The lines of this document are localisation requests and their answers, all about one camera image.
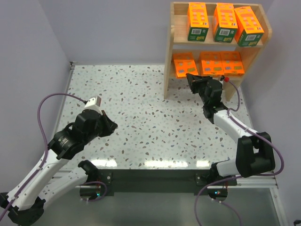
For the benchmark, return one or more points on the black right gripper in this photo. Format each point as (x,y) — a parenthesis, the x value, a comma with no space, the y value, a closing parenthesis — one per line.
(200,83)

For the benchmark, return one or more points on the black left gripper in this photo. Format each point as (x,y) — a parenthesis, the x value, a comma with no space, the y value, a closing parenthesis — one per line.
(103,123)

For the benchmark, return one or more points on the orange sponge box wide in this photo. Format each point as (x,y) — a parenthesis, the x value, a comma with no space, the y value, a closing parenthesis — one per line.
(211,63)
(232,64)
(184,63)

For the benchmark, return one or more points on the orange sponge box narrow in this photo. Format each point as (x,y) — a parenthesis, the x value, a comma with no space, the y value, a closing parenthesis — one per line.
(224,23)
(197,22)

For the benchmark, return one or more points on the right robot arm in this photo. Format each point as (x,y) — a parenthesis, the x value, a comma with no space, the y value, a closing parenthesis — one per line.
(254,154)

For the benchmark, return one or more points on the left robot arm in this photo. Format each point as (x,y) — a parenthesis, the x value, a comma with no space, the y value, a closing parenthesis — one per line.
(26,203)

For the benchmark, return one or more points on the wooden shelf unit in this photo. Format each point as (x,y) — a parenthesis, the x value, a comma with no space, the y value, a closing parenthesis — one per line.
(177,41)

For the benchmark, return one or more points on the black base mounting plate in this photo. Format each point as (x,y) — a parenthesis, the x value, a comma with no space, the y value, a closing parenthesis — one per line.
(151,180)

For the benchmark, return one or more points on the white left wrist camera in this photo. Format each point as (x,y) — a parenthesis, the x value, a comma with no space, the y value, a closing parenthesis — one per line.
(94,103)

